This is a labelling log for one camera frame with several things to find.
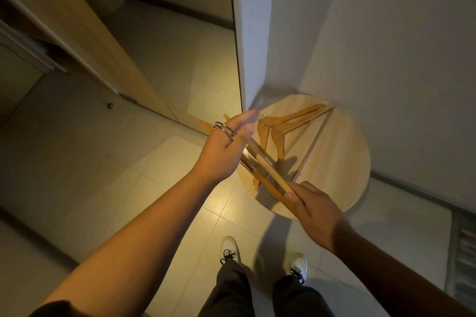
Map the person's left hand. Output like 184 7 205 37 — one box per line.
193 108 261 185

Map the person's right hand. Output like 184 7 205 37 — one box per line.
284 181 349 251

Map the wooden clothes hanger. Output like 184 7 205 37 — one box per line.
257 104 327 156
258 106 336 180
213 114 297 198
200 120 288 199

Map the person's left forearm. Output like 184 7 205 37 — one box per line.
40 169 224 317

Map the person's right forearm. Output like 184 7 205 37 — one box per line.
331 221 476 317

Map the round wooden side table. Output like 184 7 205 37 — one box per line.
237 94 372 221

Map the person's right white shoe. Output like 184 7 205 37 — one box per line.
288 252 309 286

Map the person's white shoe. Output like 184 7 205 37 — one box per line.
288 252 309 286
219 236 241 266

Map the person's left white shoe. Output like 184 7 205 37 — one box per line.
219 236 241 266

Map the white door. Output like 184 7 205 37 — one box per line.
228 0 276 113

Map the person's right trouser leg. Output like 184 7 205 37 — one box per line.
272 274 336 317

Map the person's trouser leg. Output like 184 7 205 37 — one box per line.
272 274 336 317
197 259 258 317

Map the person's left trouser leg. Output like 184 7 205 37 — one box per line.
197 259 258 317

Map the grey floor grille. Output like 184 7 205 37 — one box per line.
446 211 476 312

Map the wooden wardrobe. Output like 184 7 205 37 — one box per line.
0 0 211 137

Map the black sleeve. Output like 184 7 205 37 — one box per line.
29 300 84 317

